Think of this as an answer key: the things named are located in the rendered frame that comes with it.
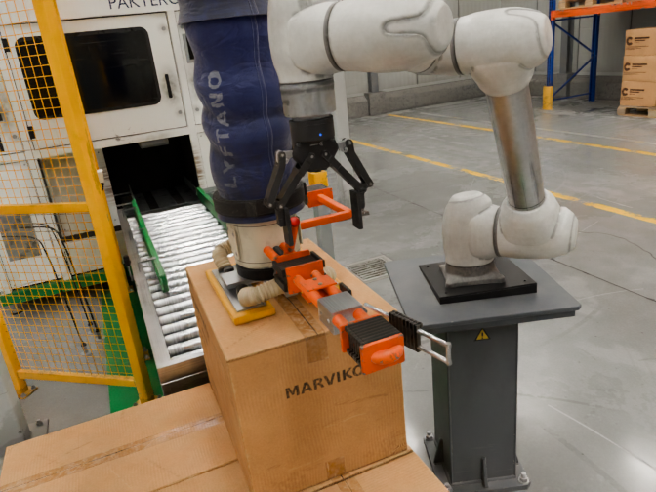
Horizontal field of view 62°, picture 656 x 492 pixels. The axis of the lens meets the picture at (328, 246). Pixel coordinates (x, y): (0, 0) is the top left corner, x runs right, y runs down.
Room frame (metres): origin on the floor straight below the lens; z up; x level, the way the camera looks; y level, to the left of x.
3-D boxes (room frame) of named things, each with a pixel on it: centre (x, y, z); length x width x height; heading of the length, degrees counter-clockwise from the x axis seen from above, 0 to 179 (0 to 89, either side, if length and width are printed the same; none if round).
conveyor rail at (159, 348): (2.64, 0.99, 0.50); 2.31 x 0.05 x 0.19; 21
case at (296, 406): (1.33, 0.15, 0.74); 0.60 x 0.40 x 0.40; 20
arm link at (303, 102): (0.94, 0.00, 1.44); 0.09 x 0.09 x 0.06
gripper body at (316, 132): (0.94, 0.00, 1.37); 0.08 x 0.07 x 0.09; 110
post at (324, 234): (2.39, 0.01, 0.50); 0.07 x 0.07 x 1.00; 21
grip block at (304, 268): (1.10, 0.07, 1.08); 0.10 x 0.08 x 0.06; 111
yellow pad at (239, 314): (1.30, 0.25, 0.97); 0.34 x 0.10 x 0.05; 21
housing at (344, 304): (0.89, -0.01, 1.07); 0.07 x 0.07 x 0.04; 21
